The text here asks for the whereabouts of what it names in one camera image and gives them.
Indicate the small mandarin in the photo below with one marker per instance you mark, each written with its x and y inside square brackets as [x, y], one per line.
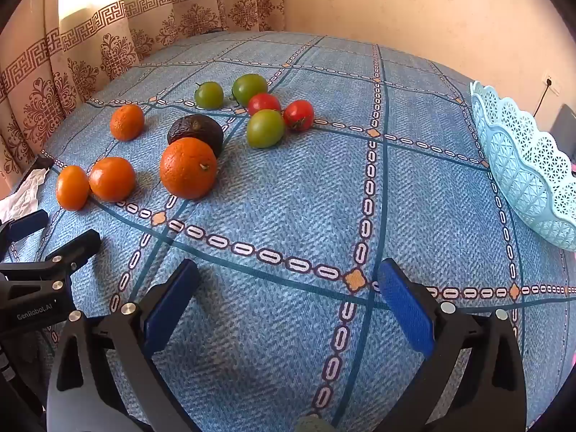
[72, 187]
[127, 121]
[112, 179]

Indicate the white wall socket with plug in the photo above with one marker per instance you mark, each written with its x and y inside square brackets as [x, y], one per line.
[552, 83]

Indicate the white crumpled cloth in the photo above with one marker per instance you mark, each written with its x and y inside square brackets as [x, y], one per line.
[22, 198]

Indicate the dark flat object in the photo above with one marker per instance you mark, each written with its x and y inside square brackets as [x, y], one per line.
[38, 166]

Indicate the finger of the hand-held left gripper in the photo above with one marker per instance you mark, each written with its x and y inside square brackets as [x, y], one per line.
[76, 248]
[27, 226]

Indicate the blue checked blanket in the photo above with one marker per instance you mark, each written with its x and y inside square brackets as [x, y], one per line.
[292, 189]

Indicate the light blue plastic lattice basket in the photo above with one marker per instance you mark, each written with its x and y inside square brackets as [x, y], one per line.
[531, 166]

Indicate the dark purple passion fruit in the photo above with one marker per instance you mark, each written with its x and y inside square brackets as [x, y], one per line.
[193, 128]

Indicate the large orange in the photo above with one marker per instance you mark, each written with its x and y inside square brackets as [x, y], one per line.
[188, 168]

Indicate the red tomato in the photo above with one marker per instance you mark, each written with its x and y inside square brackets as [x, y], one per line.
[298, 115]
[263, 102]

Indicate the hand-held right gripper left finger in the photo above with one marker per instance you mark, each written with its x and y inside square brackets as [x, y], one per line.
[173, 306]

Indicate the small green tomato with stem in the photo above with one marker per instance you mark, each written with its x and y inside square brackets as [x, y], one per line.
[209, 95]

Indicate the beige patterned curtain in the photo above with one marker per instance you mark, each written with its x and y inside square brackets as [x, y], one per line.
[90, 45]

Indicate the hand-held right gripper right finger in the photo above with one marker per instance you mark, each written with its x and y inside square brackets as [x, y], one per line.
[405, 310]

